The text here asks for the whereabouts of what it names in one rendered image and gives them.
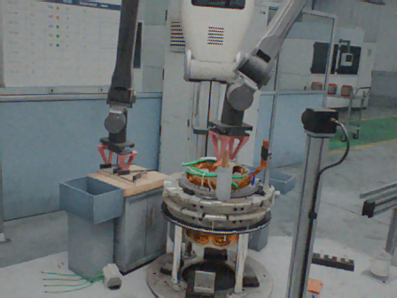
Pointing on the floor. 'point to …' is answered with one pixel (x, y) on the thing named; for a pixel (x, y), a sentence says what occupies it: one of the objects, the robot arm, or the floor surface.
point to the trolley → (350, 109)
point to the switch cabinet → (182, 136)
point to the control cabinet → (365, 73)
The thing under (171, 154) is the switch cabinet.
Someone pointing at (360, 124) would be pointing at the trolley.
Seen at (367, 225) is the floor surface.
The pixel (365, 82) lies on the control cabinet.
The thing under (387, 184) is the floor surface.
